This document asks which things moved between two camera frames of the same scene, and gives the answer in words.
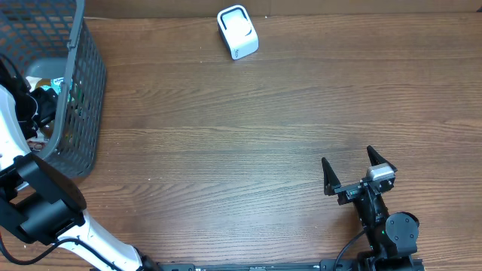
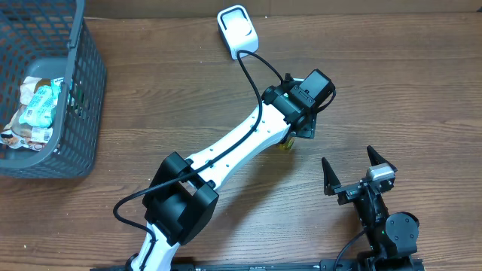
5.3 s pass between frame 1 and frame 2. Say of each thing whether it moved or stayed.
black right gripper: stayed
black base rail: stayed
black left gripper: moved
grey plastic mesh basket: stayed
